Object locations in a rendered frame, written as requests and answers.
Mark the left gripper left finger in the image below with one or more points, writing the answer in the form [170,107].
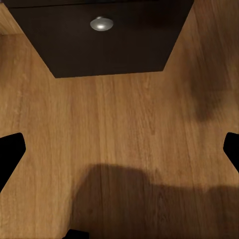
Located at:
[12,149]

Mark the cabinet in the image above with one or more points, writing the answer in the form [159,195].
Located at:
[79,38]
[8,25]

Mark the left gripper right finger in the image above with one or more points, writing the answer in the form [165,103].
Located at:
[231,148]

